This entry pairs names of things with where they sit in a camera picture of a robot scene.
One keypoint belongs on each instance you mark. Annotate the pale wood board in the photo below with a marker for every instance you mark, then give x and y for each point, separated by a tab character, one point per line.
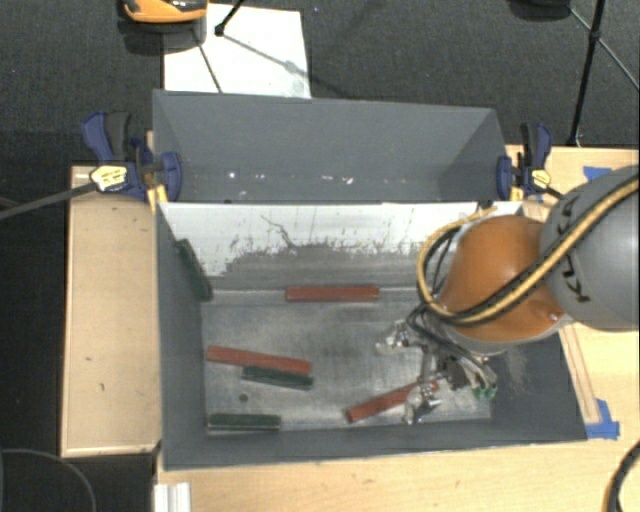
112	325

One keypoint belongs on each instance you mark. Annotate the grey metal bin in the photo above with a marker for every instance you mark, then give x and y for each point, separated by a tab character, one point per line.
310	145

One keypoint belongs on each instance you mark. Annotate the red-brown flat block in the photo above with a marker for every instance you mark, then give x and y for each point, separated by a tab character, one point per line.
257	360
332	293
377	406

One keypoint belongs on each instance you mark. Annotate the dark green flat block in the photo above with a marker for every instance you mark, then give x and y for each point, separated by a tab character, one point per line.
245	422
195	272
277	378

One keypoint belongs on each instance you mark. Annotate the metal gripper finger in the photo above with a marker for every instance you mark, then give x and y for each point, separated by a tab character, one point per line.
419	407
429	389

